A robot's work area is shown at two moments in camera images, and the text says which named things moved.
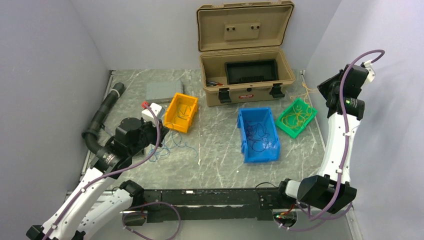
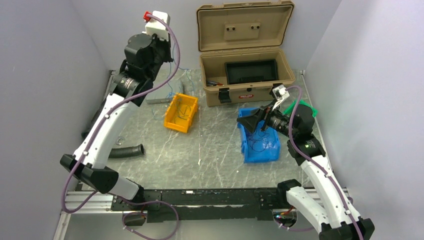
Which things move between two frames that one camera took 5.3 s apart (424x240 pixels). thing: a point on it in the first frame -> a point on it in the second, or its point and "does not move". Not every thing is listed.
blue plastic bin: x=259 y=141 does not move
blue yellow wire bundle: x=170 y=140 -> x=181 y=82
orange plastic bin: x=181 y=110 does not move
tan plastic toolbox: x=243 y=31 does not move
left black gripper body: x=159 y=133 -> x=164 y=50
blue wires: x=180 y=114 does not move
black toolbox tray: x=239 y=72 does not move
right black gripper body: x=327 y=88 -> x=263 y=117
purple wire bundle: x=256 y=134 does not move
